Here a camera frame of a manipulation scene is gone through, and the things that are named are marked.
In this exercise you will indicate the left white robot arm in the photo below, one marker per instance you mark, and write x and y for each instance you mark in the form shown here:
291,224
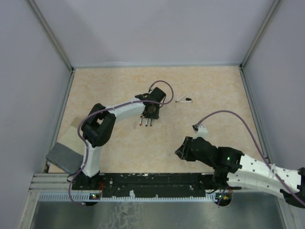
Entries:
98,126

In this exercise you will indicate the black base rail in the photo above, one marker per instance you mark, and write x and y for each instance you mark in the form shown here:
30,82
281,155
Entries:
149,185

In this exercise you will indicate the black capped white pen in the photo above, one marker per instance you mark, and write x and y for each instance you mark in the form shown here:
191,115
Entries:
187,100

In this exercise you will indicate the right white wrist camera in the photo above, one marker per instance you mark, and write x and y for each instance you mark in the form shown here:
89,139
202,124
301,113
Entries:
200,131

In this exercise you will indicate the brown cardboard piece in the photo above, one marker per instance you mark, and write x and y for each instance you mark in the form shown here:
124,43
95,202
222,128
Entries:
70,138

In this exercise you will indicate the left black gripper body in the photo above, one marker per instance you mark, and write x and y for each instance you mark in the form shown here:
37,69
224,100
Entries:
154,114

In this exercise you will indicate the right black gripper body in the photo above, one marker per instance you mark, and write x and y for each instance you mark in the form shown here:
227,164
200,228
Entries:
192,157

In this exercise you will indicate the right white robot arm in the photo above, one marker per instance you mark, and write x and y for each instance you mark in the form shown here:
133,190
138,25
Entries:
232,168

